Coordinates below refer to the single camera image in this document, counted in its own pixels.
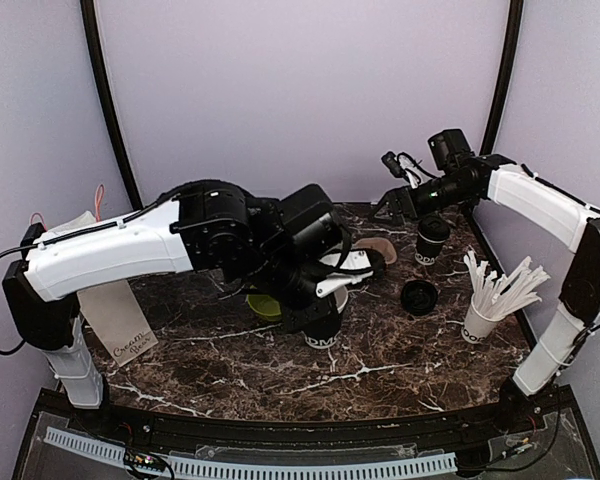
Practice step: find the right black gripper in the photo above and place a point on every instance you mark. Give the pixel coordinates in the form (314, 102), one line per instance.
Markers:
(396, 198)

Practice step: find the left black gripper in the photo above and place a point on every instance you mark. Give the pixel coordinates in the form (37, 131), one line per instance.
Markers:
(296, 318)

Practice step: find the black paper coffee cup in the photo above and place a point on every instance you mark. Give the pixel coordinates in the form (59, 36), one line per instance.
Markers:
(432, 234)

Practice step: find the stack of black lids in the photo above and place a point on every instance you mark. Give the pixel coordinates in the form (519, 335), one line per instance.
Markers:
(419, 297)

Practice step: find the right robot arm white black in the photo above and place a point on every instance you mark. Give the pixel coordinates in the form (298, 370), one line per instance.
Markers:
(465, 177)

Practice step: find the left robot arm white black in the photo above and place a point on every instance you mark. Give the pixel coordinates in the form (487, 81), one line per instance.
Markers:
(275, 245)

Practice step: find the cardboard cup carrier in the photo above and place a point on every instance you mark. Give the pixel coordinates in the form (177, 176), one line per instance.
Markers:
(380, 251)

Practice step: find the green bowl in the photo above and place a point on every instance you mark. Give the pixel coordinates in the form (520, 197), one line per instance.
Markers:
(265, 307)

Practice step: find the bundle of wrapped straws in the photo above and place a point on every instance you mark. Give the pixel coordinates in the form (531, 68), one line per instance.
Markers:
(495, 295)

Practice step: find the white cup holding straws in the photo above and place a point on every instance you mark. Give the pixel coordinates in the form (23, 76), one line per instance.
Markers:
(476, 326)

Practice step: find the kraft paper bag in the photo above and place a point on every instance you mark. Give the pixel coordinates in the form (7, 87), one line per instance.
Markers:
(114, 315)

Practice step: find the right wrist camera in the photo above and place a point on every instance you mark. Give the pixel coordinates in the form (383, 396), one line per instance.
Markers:
(391, 161)

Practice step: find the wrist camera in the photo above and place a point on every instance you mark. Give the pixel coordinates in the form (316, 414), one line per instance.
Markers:
(357, 266)
(391, 161)

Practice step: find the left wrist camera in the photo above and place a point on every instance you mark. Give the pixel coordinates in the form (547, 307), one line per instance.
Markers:
(357, 266)

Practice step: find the right black frame post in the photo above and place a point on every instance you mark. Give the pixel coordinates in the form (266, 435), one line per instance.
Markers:
(505, 71)

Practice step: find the black frame post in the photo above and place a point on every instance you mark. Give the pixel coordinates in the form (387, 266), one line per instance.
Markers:
(108, 109)
(505, 71)

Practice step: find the black front rail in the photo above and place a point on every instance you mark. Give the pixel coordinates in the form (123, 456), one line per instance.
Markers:
(463, 429)

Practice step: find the white cable duct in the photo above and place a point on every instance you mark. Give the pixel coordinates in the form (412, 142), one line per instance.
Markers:
(182, 467)

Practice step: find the left black frame post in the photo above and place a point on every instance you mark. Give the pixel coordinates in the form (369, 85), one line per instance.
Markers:
(108, 109)

